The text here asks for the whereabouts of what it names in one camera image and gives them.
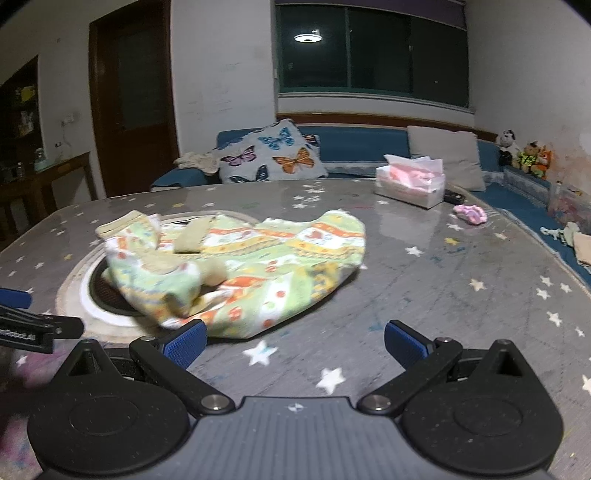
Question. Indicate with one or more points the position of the green patterned child's pants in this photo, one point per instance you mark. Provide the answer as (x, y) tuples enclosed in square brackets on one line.
[(277, 258)]

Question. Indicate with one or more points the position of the clear plastic container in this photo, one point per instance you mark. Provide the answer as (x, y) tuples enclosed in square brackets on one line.
[(568, 203)]

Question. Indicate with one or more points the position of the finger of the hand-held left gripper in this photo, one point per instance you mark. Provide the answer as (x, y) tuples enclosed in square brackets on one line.
[(16, 298), (41, 330)]

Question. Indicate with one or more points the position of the black remote control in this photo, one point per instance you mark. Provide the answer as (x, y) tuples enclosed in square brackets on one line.
[(453, 197)]

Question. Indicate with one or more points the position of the pink scrunchie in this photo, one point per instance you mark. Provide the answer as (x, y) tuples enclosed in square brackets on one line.
[(471, 214)]

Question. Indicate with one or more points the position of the brown plush bear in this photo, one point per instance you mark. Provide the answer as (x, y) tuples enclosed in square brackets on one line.
[(528, 159)]

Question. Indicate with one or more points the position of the cream cloth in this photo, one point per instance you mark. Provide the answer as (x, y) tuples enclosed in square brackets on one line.
[(198, 161)]

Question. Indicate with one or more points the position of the butterfly print pillow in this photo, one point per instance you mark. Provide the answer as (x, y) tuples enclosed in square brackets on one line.
[(270, 154)]

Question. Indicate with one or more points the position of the dark wooden door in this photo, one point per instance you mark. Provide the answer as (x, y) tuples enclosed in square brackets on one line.
[(134, 101)]

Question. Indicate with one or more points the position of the dark wooden shelf cabinet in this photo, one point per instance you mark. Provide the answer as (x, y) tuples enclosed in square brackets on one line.
[(23, 115)]

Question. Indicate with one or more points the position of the round table heater insert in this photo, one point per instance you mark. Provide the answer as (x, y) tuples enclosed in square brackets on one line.
[(99, 290)]

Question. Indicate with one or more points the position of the beige pillow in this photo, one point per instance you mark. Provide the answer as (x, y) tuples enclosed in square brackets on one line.
[(450, 154)]

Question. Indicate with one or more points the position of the black and white plush toy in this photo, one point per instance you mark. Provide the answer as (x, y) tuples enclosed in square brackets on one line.
[(508, 147)]

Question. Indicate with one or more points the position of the pale green jar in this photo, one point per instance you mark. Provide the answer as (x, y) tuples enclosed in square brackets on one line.
[(43, 160)]

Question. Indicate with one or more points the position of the green framed window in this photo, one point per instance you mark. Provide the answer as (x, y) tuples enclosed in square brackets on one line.
[(369, 46)]

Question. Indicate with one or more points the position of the orange plush toy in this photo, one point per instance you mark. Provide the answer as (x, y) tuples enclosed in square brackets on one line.
[(544, 161)]

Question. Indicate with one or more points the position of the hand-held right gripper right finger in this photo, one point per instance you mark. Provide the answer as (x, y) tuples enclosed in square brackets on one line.
[(406, 344)]

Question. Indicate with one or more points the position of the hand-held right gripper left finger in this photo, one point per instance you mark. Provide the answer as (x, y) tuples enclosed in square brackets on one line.
[(187, 342)]

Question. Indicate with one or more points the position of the blue sofa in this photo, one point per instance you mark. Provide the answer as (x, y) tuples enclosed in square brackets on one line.
[(360, 144)]

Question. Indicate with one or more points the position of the beige cloth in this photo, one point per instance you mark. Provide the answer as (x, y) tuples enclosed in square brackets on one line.
[(582, 249)]

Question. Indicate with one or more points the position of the wooden side table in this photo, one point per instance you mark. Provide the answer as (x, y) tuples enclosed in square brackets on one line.
[(60, 173)]

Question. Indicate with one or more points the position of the white tissue box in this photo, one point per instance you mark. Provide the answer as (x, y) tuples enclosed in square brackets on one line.
[(408, 187)]

